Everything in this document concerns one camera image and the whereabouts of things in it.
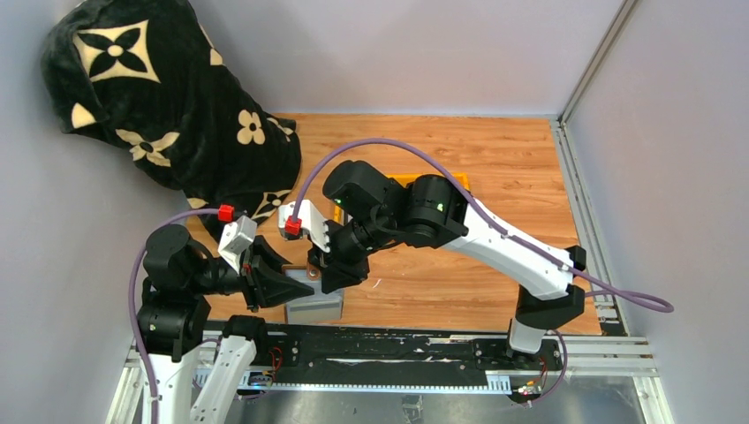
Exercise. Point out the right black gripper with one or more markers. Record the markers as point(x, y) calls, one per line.
point(327, 254)

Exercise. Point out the brown leather card holder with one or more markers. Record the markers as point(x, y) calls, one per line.
point(317, 308)

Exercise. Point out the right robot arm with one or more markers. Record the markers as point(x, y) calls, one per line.
point(431, 212)

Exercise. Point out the black floral plush blanket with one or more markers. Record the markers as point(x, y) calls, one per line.
point(144, 77)

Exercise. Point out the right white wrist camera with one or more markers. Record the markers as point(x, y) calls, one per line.
point(309, 222)

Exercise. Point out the yellow bin with silver cards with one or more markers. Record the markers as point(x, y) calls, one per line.
point(339, 215)

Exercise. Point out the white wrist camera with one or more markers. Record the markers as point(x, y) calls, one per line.
point(309, 222)
point(236, 238)

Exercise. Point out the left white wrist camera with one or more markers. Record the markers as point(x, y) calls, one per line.
point(236, 238)

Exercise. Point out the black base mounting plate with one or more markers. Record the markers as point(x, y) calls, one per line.
point(363, 356)

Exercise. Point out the corner aluminium post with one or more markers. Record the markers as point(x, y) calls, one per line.
point(579, 200)

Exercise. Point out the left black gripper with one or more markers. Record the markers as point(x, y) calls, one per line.
point(256, 278)

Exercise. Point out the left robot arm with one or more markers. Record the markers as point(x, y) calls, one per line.
point(181, 273)

